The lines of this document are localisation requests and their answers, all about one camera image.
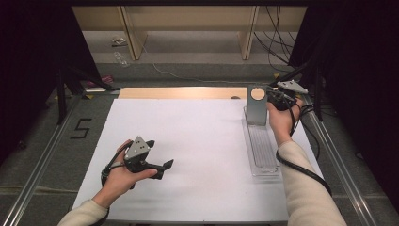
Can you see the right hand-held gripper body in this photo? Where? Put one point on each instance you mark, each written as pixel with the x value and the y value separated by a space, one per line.
pixel 290 86

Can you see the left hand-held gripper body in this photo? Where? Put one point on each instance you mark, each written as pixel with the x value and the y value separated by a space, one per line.
pixel 137 149

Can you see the grey phone case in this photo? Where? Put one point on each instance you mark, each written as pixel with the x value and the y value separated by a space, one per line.
pixel 255 109

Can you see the clear plastic packaging tray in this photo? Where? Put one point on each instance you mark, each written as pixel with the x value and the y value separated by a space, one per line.
pixel 262 147

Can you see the person's right hand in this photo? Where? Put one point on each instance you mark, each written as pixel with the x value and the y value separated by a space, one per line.
pixel 282 122

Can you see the person's left hand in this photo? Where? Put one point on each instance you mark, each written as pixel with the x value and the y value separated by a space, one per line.
pixel 119 182

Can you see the white board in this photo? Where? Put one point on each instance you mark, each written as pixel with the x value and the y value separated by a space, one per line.
pixel 194 141

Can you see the black metal stand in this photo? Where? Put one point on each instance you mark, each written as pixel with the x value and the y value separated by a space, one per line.
pixel 61 100
pixel 318 106

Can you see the dark curtain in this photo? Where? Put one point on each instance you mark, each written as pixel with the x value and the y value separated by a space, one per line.
pixel 360 62
pixel 25 62

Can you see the pink object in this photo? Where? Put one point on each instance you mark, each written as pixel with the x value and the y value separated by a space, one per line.
pixel 105 80

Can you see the clear plastic piece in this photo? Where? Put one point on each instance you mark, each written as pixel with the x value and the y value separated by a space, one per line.
pixel 120 59

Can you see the small crumpled paper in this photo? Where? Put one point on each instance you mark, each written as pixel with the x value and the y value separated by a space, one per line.
pixel 118 40

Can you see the wooden shelf unit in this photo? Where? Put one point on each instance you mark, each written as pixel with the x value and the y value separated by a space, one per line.
pixel 188 19

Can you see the metal floor rail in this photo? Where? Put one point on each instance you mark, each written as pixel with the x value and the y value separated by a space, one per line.
pixel 46 157
pixel 335 157

